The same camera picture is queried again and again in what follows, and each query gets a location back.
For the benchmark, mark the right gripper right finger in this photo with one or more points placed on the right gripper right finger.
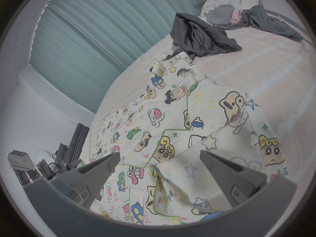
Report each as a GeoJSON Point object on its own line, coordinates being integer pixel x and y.
{"type": "Point", "coordinates": [234, 179]}

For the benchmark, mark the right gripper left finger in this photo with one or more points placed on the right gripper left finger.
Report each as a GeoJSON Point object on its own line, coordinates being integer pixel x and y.
{"type": "Point", "coordinates": [86, 181]}

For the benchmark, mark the white printed pyjama top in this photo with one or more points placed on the white printed pyjama top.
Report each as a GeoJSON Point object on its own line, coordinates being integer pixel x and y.
{"type": "Point", "coordinates": [197, 107]}

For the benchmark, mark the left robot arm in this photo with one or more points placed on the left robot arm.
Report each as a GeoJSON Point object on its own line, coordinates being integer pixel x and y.
{"type": "Point", "coordinates": [19, 159]}

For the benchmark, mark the black chest of drawers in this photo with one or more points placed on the black chest of drawers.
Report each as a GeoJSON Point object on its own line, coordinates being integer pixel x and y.
{"type": "Point", "coordinates": [79, 137]}

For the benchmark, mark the bed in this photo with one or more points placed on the bed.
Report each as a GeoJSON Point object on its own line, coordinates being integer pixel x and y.
{"type": "Point", "coordinates": [271, 70]}

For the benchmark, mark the small grey garment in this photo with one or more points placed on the small grey garment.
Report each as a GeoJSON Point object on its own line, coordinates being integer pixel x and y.
{"type": "Point", "coordinates": [176, 47]}

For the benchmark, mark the black garment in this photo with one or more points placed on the black garment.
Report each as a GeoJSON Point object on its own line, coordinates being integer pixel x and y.
{"type": "Point", "coordinates": [197, 38]}

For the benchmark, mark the dark grey garment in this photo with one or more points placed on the dark grey garment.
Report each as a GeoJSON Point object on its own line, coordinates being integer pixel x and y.
{"type": "Point", "coordinates": [266, 21]}

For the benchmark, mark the pink garment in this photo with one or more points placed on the pink garment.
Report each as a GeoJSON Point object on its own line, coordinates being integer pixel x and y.
{"type": "Point", "coordinates": [235, 17]}

